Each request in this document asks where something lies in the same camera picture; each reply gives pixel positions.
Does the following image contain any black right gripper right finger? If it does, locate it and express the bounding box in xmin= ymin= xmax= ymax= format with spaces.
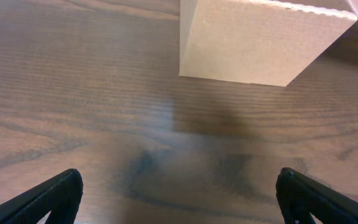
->
xmin=275 ymin=167 xmax=358 ymax=224

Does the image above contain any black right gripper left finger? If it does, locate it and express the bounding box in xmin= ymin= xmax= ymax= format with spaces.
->
xmin=0 ymin=169 xmax=83 ymax=224

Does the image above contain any open brown cardboard box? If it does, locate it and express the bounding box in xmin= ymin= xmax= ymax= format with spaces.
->
xmin=179 ymin=0 xmax=358 ymax=86

